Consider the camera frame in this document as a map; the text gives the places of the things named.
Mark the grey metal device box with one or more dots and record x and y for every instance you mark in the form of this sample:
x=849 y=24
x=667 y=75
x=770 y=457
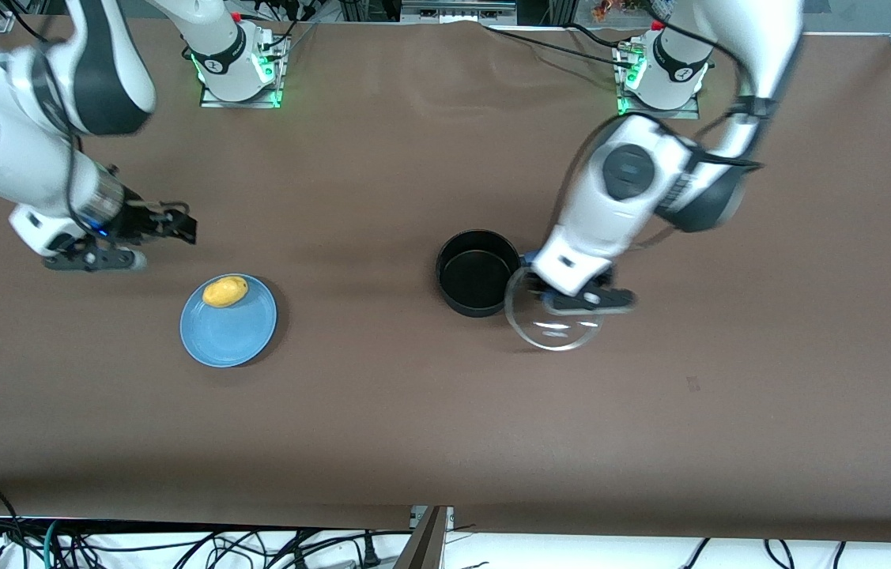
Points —
x=457 y=9

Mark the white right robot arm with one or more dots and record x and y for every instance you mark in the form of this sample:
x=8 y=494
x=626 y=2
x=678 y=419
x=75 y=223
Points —
x=97 y=71

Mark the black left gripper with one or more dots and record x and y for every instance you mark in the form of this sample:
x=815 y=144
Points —
x=605 y=278

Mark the yellow potato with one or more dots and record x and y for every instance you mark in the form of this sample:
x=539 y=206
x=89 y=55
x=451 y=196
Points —
x=225 y=292

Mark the round blue plate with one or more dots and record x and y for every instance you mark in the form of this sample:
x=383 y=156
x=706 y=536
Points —
x=228 y=332

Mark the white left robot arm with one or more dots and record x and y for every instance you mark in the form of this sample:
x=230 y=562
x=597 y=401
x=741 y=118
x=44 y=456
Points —
x=619 y=197

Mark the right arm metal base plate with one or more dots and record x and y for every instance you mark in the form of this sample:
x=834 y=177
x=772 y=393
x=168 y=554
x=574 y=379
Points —
x=212 y=101

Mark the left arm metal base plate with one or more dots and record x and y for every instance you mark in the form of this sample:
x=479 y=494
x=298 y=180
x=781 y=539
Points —
x=682 y=113

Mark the black power plug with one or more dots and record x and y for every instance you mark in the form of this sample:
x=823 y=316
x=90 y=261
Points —
x=370 y=549

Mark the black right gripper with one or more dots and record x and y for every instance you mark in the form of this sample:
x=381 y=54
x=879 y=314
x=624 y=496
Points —
x=136 y=220

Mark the glass lid with blue knob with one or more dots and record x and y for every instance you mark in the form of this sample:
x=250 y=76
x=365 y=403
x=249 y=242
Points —
x=556 y=330

